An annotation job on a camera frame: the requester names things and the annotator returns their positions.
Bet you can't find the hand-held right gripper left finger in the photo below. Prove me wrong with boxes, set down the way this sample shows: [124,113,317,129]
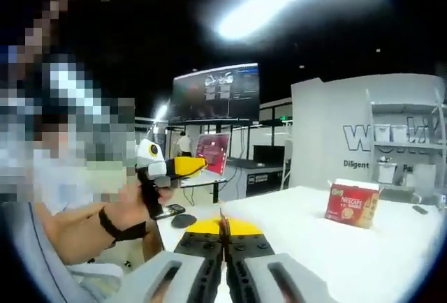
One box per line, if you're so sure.
[120,217,225,303]

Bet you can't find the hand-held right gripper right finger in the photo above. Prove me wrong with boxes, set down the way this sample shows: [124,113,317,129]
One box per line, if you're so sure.
[225,217,336,303]

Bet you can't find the red coffee pouch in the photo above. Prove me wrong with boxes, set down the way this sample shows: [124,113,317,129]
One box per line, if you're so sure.
[219,207,232,264]

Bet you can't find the red coffee box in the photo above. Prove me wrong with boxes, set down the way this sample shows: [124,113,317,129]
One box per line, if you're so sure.
[323,177,381,230]

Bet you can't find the person's left hand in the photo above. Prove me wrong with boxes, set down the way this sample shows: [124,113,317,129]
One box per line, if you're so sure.
[119,179,175,226]

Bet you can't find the white desk black legs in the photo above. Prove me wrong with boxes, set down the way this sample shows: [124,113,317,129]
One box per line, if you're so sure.
[177,170,232,207]

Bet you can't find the curved monitor red screen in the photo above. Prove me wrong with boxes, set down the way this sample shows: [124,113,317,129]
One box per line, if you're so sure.
[194,133,232,175]

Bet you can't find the black computer mouse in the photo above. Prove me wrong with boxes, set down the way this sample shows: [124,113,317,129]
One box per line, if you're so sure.
[170,213,199,229]

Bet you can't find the black equipment case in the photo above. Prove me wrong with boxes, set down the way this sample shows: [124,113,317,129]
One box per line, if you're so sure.
[246,169,284,199]

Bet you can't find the small black monitor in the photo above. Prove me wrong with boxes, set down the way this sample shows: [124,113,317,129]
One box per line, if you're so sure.
[252,145,286,165]

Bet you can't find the person's grey shirt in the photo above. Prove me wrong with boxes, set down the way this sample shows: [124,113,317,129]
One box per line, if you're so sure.
[0,201,83,303]

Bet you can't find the group of white storage bins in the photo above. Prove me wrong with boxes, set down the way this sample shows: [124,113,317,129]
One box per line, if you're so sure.
[375,124,447,184]

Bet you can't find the grey metal shelf rack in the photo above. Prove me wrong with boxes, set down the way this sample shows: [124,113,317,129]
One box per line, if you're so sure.
[365,86,447,192]

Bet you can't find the ceiling light strip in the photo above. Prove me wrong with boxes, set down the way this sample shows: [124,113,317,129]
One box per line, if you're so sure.
[198,0,375,41]

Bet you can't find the large black wall screen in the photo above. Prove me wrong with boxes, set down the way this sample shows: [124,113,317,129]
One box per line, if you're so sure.
[169,61,262,123]

